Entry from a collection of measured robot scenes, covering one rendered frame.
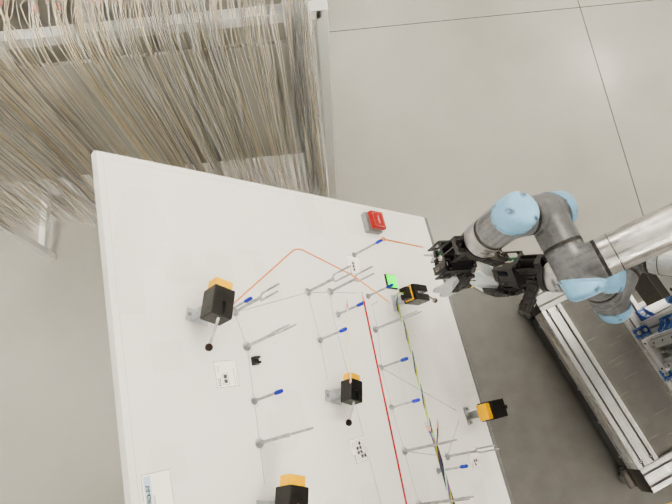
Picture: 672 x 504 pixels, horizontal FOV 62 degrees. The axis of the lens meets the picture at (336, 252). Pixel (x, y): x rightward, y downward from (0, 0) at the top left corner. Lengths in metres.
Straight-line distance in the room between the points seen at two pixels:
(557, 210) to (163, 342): 0.76
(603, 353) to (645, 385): 0.19
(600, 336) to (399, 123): 1.37
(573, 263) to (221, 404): 0.69
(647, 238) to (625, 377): 1.47
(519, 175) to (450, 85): 0.60
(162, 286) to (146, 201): 0.17
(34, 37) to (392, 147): 1.81
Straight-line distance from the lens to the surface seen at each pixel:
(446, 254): 1.20
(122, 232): 1.07
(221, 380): 1.07
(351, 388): 1.17
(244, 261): 1.18
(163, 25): 1.46
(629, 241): 1.12
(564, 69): 3.31
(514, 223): 1.05
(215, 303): 0.99
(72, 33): 1.52
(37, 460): 2.82
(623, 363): 2.55
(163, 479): 0.98
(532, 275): 1.37
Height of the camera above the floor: 2.49
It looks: 71 degrees down
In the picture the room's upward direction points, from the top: 4 degrees counter-clockwise
